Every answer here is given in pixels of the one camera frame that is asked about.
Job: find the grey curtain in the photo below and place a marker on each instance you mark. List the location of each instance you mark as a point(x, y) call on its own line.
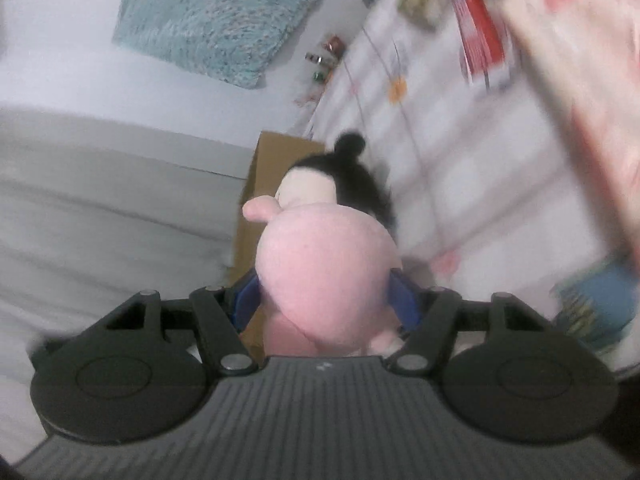
point(100, 210)

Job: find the red white paper pack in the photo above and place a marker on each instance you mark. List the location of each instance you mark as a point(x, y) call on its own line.
point(480, 35)

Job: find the checked printed bed sheet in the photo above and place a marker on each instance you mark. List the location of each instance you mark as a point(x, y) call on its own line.
point(475, 185)

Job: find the teal floral cloth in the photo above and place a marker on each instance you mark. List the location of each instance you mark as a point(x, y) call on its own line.
point(210, 15)

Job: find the green can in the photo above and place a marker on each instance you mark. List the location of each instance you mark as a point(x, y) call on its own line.
point(320, 77)

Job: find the black-haired plush doll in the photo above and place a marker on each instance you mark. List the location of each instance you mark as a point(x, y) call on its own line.
point(325, 260)

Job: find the small red box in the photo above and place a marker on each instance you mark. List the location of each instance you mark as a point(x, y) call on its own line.
point(334, 43)

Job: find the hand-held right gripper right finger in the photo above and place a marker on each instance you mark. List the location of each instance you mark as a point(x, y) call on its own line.
point(402, 300)

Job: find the cardboard box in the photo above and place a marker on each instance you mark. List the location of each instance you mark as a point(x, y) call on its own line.
point(265, 160)

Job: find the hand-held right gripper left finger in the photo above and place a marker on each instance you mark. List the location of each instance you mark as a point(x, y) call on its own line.
point(245, 300)

